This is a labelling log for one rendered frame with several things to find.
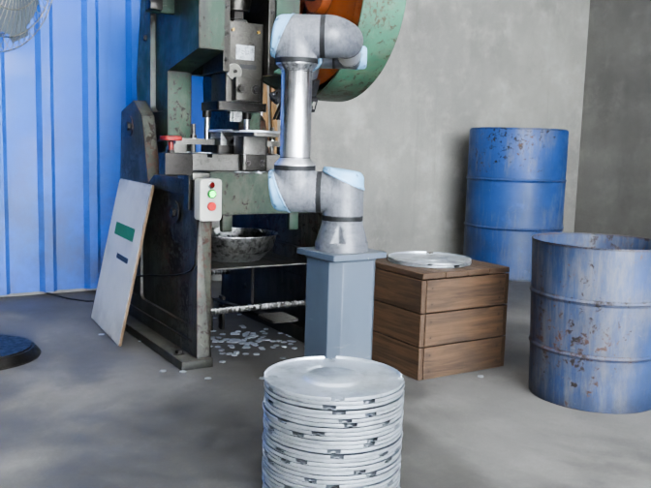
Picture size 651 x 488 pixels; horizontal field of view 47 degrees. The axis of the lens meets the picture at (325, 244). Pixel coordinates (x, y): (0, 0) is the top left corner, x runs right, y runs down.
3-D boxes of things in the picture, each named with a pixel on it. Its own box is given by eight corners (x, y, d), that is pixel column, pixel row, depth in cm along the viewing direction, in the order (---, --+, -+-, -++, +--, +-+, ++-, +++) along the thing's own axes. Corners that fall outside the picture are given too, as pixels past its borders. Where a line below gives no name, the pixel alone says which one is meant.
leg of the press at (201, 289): (214, 367, 252) (217, 93, 241) (181, 371, 246) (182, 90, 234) (129, 312, 329) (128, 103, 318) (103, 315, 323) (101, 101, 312)
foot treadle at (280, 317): (298, 333, 255) (299, 318, 254) (272, 336, 250) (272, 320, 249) (226, 300, 304) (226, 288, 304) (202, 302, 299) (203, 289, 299)
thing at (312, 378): (393, 360, 172) (393, 356, 172) (414, 403, 143) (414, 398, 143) (266, 357, 170) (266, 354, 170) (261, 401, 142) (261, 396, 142)
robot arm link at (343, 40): (366, 11, 199) (367, 41, 247) (325, 10, 200) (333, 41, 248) (364, 55, 200) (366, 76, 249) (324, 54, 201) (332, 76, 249)
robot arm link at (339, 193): (363, 217, 206) (365, 167, 205) (314, 216, 207) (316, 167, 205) (363, 214, 218) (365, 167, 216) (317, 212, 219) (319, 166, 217)
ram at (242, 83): (268, 103, 272) (269, 18, 268) (230, 101, 264) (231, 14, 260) (247, 105, 286) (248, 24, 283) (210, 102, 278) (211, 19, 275)
